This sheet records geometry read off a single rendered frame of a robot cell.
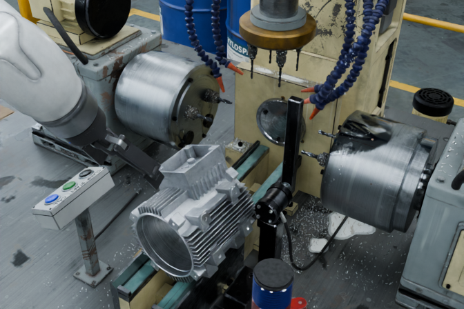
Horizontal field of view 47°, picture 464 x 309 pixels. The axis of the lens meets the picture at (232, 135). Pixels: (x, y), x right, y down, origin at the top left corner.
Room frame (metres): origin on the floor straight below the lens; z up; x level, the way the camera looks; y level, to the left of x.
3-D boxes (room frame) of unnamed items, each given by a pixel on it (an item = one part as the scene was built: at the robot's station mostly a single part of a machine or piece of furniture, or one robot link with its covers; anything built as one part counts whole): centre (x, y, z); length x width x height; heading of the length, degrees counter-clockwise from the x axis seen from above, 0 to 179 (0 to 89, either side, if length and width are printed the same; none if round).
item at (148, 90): (1.33, 0.22, 1.04); 0.37 x 0.25 x 0.25; 59
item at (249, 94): (1.28, -0.16, 0.97); 0.30 x 0.11 x 0.34; 59
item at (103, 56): (1.45, 0.43, 0.99); 0.35 x 0.31 x 0.37; 59
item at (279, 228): (1.04, -0.22, 0.92); 0.45 x 0.13 x 0.24; 149
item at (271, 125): (1.23, -0.13, 1.02); 0.15 x 0.02 x 0.15; 59
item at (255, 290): (0.53, -0.06, 1.19); 0.06 x 0.06 x 0.04
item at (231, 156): (1.26, -0.02, 0.86); 0.07 x 0.06 x 0.12; 59
